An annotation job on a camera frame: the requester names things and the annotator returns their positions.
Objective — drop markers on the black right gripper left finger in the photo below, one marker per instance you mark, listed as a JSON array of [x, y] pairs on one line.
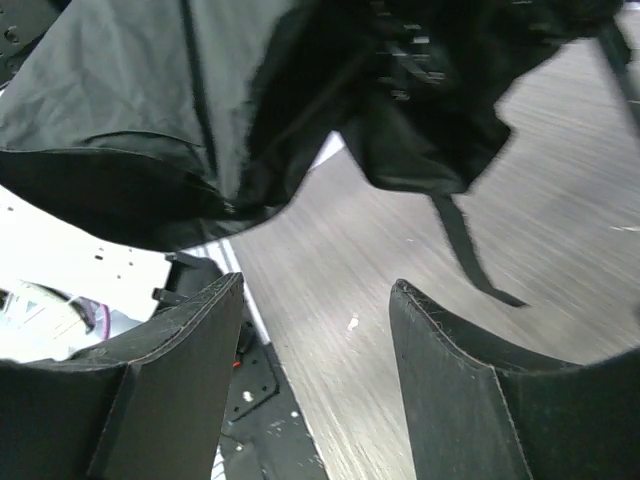
[[146, 404]]

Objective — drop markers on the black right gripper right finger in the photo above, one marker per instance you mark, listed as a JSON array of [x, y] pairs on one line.
[[480, 407]]

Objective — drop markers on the black folding umbrella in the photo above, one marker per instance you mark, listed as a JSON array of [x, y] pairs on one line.
[[163, 125]]

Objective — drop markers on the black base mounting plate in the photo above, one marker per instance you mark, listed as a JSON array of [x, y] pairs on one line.
[[264, 434]]

